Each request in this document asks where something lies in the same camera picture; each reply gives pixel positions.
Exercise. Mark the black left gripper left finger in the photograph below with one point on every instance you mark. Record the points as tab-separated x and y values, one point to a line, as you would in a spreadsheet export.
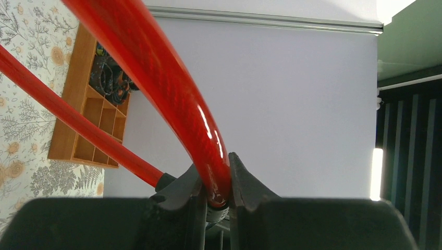
173	218

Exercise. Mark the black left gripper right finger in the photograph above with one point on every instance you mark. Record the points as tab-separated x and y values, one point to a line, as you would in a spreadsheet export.
260	219

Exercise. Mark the red cable lock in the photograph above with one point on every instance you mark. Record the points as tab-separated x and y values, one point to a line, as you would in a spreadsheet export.
134	39

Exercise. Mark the orange wooden compartment tray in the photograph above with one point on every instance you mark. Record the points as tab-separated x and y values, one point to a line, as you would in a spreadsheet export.
66	144

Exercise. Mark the dark rolled fabric middle left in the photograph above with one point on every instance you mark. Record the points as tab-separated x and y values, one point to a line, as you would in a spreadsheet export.
119	86

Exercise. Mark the dark rolled fabric top left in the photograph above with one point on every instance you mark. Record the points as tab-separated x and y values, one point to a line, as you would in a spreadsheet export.
101	77

